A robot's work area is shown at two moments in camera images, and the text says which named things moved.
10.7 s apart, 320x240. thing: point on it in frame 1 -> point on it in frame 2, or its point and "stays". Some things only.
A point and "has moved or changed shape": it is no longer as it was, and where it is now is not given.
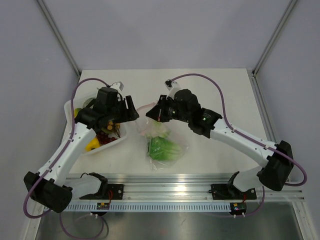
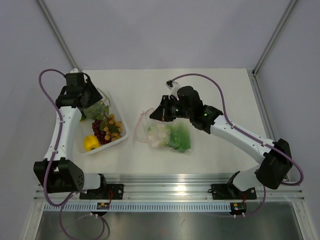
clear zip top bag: [166, 142] has moved or changed shape
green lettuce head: [163, 149] -> [180, 136]
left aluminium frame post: [46, 13] stays
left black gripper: [129, 114] -> [96, 96]
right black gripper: [158, 113] stays
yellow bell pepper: [94, 143] stays
